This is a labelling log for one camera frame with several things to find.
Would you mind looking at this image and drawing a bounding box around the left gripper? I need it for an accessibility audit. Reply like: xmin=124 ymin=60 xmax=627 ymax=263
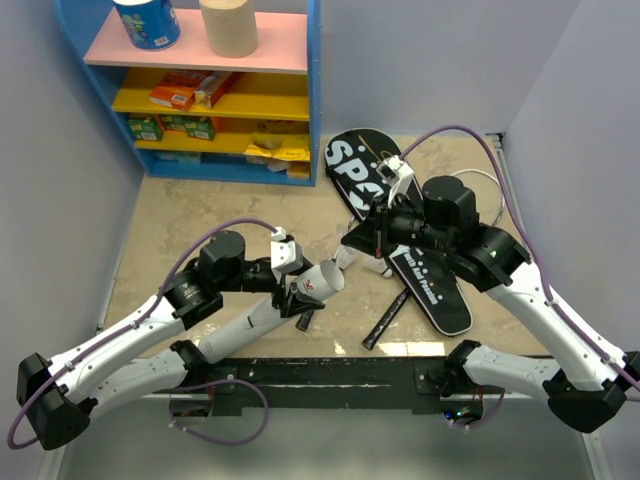
xmin=220 ymin=257 xmax=325 ymax=316

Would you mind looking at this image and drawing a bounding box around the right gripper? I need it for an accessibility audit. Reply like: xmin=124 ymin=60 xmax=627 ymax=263
xmin=342 ymin=190 xmax=453 ymax=259

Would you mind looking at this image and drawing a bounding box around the white shuttlecock tube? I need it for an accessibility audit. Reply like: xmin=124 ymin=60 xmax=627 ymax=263
xmin=197 ymin=258 xmax=346 ymax=365

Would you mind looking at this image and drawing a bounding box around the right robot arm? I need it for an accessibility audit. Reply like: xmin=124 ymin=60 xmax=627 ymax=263
xmin=341 ymin=176 xmax=639 ymax=433

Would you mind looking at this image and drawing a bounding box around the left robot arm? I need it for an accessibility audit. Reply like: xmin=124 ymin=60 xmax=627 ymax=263
xmin=16 ymin=225 xmax=344 ymax=450

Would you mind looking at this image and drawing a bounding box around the black shaft badminton racket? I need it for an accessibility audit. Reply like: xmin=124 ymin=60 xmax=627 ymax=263
xmin=296 ymin=311 xmax=314 ymax=332

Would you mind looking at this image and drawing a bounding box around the white badminton racket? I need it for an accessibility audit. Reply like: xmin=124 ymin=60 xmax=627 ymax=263
xmin=361 ymin=168 xmax=506 ymax=351

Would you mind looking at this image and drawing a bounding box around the black racket cover bag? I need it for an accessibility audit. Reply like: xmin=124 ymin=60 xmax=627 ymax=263
xmin=324 ymin=128 xmax=473 ymax=337

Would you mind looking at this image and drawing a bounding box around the yellow snack bag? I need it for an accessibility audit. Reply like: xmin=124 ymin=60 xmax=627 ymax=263
xmin=244 ymin=133 xmax=311 ymax=178

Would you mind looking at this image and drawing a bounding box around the green box right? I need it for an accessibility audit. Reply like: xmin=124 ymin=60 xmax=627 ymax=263
xmin=184 ymin=116 xmax=216 ymax=141

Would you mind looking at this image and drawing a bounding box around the blue shelf unit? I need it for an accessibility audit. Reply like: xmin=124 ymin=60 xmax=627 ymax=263
xmin=55 ymin=1 xmax=321 ymax=186

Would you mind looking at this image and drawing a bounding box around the green box middle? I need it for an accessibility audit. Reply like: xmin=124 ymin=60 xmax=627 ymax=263
xmin=158 ymin=115 xmax=187 ymax=132

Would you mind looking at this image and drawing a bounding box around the red white box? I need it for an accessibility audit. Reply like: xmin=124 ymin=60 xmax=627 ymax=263
xmin=194 ymin=71 xmax=238 ymax=109

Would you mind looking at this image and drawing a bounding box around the orange box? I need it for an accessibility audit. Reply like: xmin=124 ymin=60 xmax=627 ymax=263
xmin=148 ymin=69 xmax=211 ymax=111

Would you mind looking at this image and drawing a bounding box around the brown paper roll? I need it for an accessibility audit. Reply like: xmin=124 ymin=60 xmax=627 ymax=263
xmin=199 ymin=0 xmax=259 ymax=58

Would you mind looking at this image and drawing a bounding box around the blue snack canister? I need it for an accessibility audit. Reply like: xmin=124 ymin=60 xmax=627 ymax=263
xmin=113 ymin=0 xmax=181 ymax=51

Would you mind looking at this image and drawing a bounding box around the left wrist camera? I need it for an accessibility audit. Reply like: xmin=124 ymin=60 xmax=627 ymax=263
xmin=270 ymin=227 xmax=304 ymax=276

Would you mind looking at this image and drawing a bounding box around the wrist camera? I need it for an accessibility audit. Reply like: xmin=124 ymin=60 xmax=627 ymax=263
xmin=270 ymin=227 xmax=304 ymax=276
xmin=376 ymin=155 xmax=415 ymax=208

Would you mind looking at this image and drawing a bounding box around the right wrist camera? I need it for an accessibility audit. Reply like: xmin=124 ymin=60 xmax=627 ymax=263
xmin=376 ymin=155 xmax=415 ymax=208

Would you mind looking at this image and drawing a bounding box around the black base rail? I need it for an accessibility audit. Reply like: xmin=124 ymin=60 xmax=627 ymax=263
xmin=148 ymin=355 xmax=506 ymax=416

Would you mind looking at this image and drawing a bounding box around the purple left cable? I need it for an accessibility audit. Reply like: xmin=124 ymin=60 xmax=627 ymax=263
xmin=6 ymin=218 xmax=279 ymax=448

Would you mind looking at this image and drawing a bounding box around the purple cable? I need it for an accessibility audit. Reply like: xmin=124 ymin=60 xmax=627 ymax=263
xmin=399 ymin=124 xmax=640 ymax=431
xmin=6 ymin=218 xmax=279 ymax=448

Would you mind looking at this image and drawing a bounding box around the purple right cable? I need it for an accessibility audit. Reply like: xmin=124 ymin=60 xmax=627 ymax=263
xmin=399 ymin=124 xmax=640 ymax=431

